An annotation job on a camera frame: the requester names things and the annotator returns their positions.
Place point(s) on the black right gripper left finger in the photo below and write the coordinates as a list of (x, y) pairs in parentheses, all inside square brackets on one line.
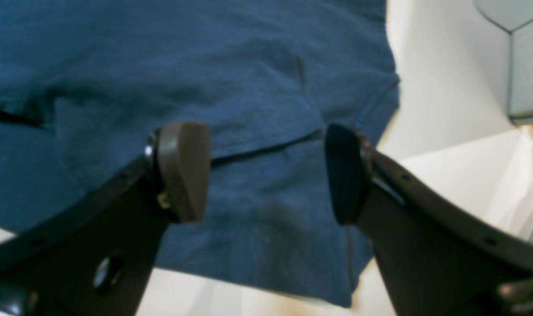
[(96, 257)]

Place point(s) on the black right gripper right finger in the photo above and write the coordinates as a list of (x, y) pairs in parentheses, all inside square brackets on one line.
[(434, 258)]

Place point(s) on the dark blue T-shirt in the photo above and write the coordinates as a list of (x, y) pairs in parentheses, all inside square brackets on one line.
[(236, 96)]

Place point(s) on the grey cabinet corner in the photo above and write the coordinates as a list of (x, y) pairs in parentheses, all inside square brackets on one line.
[(515, 17)]

